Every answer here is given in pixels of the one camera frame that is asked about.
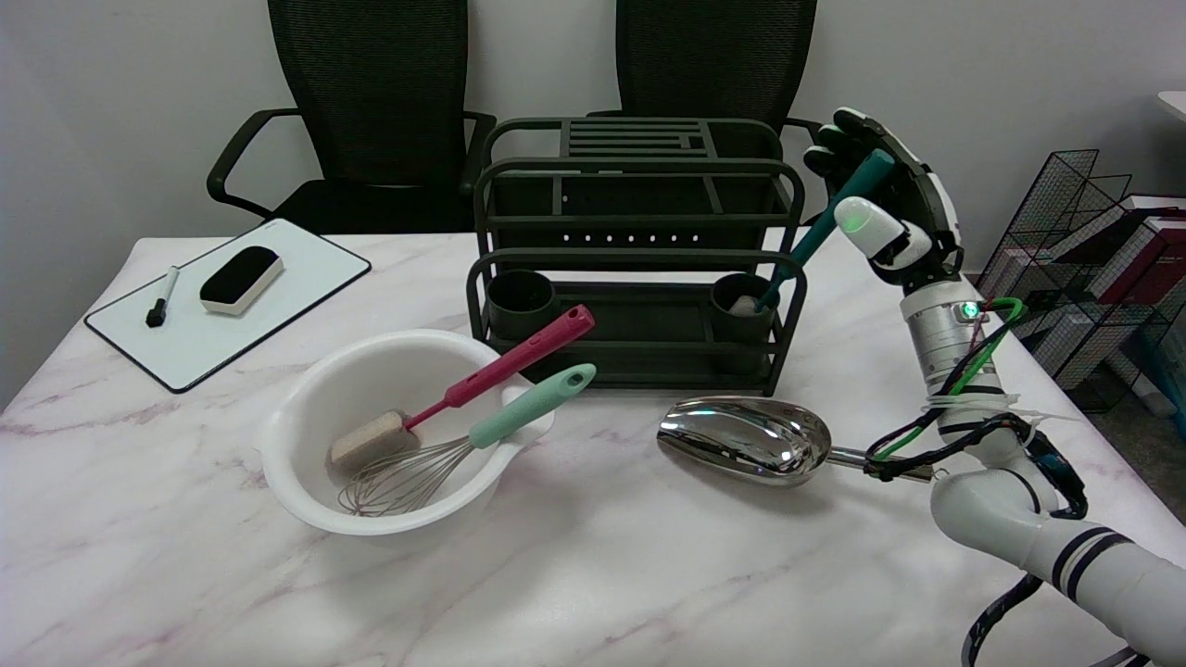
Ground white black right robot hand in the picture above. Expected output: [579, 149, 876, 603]
[802, 107, 965, 297]

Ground blue sponge bottle brush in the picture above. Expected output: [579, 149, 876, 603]
[727, 148, 896, 316]

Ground pink sponge bottle brush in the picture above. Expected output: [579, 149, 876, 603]
[327, 305, 597, 472]

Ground dark green utensil cup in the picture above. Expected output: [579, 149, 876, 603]
[711, 271, 777, 344]
[487, 269, 558, 339]

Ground dark red book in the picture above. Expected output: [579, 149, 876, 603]
[1093, 222, 1186, 307]

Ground black mesh office chair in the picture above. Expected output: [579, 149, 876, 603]
[586, 0, 846, 226]
[206, 0, 498, 234]

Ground shiny steel scoop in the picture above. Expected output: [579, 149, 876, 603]
[657, 396, 937, 489]

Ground dark green dish rack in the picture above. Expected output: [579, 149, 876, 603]
[466, 117, 808, 397]

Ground small whiteboard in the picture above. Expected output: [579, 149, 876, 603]
[83, 218, 372, 395]

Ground white plastic bowl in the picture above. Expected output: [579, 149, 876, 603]
[258, 329, 557, 538]

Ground black white board eraser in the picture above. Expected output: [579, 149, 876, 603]
[199, 245, 285, 317]

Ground black whiteboard marker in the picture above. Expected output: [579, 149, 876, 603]
[145, 266, 183, 329]

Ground black wire shelf rack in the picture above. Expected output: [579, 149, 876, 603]
[973, 148, 1186, 415]

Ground green robot cable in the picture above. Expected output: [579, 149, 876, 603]
[871, 296, 1025, 461]

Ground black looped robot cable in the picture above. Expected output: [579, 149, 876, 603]
[864, 296, 1090, 520]

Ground green handled wire whisk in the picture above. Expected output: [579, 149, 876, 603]
[337, 363, 598, 518]

